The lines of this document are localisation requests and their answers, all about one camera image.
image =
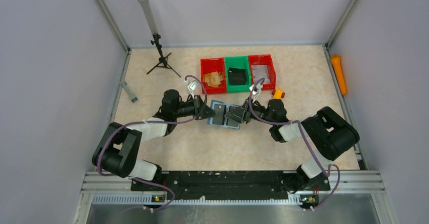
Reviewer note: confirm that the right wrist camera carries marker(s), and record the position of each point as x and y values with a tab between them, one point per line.
255	91

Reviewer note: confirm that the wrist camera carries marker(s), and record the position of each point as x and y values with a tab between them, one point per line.
255	91
191	87

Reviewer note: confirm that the silver cards in bin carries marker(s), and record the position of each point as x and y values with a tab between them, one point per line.
261	71

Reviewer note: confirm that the black tripod with grey tube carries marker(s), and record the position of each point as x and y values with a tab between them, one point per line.
163	59

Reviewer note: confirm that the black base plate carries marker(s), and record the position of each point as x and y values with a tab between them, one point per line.
233	185

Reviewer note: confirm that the blue card holder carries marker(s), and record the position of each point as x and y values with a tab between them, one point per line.
227	105

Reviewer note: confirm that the black card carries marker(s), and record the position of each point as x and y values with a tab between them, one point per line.
233	118
219	118

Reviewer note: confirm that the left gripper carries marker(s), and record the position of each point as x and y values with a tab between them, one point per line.
199	107

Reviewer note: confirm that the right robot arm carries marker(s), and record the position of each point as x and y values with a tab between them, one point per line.
326	134

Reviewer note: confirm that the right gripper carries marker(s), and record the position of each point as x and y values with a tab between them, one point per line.
248	109

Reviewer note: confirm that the yellow toy block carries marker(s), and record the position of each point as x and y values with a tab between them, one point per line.
278	94

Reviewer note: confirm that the green bin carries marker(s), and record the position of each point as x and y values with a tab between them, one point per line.
237	62

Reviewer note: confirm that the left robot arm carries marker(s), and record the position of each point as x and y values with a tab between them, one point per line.
118	149

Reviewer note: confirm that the orange flashlight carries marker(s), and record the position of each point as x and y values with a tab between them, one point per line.
336	65

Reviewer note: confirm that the grey small tool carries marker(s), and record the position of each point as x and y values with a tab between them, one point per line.
132	96

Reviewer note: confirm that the left red bin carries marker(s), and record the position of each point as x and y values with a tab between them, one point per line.
209	65

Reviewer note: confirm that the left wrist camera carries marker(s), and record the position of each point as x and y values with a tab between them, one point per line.
191	87

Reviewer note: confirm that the black cards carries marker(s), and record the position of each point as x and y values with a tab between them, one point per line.
237	76

